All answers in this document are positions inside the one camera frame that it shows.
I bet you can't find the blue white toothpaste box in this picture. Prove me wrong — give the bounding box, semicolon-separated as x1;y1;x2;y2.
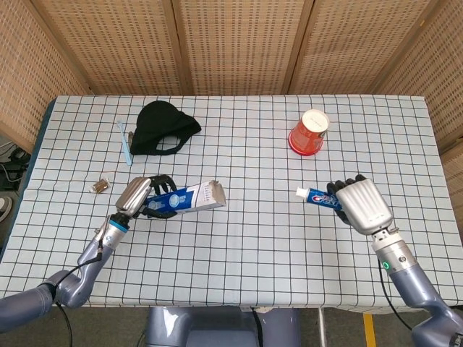
144;179;228;216

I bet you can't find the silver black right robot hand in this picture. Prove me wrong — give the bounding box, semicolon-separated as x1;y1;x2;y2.
326;174;394;236

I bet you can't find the white table leg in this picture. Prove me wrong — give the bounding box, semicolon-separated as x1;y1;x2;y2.
317;307;326;347

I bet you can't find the red paper cup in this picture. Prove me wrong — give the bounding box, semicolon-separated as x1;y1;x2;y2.
288;108;331;157

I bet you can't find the yellow floor tape strip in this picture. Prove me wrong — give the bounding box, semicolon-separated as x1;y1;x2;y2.
362;313;377;347

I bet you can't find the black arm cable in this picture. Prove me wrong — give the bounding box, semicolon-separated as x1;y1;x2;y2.
50;241;109;347
378;258;413;332

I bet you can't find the checkered light blue tablecloth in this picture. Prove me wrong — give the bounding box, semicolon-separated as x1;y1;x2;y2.
0;94;463;312

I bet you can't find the black cap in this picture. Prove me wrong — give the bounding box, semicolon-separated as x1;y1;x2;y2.
129;100;203;157

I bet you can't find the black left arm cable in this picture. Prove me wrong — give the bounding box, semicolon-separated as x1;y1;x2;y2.
50;241;109;347

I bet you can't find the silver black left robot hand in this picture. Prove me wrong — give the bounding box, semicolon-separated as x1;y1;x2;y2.
114;174;179;220

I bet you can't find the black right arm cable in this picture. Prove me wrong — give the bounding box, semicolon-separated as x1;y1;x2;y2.
378;258;413;332

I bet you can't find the light blue toothbrush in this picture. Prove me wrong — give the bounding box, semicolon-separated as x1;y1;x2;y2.
116;121;133;167

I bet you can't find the bamboo screen panel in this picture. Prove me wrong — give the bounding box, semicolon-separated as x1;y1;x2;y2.
162;0;315;95
372;0;463;145
30;0;192;95
0;0;90;153
281;0;456;95

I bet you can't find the brown wrapped candy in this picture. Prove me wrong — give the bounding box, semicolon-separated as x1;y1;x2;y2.
89;176;111;194

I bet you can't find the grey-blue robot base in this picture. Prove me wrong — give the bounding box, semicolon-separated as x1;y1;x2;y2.
144;306;302;347

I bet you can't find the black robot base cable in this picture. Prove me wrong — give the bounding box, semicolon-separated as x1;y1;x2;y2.
251;309;262;347

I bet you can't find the floor cable bundle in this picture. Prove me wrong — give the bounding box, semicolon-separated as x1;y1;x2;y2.
0;142;32;191

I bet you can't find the grey white shoe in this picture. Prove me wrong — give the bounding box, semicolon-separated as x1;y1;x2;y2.
0;196;14;223

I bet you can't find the blue white toothpaste tube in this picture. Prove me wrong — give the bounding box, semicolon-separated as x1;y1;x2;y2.
295;186;343;210

